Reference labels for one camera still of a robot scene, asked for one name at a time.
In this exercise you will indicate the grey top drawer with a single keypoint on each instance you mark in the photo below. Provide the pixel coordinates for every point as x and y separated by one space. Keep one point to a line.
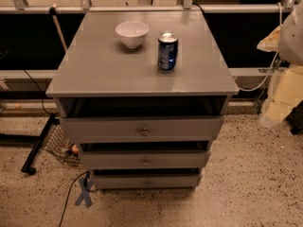
142 129

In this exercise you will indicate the metal guard rail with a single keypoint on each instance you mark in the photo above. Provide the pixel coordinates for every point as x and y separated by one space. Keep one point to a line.
126 8

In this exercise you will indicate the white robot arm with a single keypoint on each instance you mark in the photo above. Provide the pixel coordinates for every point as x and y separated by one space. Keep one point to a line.
290 47

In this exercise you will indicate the blue soda can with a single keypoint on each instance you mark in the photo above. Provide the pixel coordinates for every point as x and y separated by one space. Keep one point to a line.
167 50

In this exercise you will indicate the white bowl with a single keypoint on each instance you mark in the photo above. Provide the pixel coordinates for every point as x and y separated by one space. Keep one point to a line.
132 34

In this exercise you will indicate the grey drawer cabinet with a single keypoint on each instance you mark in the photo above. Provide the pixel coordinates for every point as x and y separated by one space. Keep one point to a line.
100 77

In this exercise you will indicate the grey drawer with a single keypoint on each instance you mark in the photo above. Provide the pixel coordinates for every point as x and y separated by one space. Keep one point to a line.
146 181
142 129
144 159

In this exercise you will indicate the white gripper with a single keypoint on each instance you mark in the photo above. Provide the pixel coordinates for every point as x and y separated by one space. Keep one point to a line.
293 40

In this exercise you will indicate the black stand leg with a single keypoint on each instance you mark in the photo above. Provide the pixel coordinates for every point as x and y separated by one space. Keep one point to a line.
27 167

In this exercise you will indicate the blue tape cross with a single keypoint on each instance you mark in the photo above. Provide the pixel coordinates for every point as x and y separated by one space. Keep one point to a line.
84 196

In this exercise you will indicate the wire mesh basket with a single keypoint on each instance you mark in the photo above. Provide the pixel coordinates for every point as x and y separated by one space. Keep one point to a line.
58 145

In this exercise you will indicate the wooden stick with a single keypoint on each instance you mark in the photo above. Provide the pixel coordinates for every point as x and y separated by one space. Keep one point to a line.
52 11

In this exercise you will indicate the grey bottom drawer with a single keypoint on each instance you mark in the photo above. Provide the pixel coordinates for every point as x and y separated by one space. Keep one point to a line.
146 181

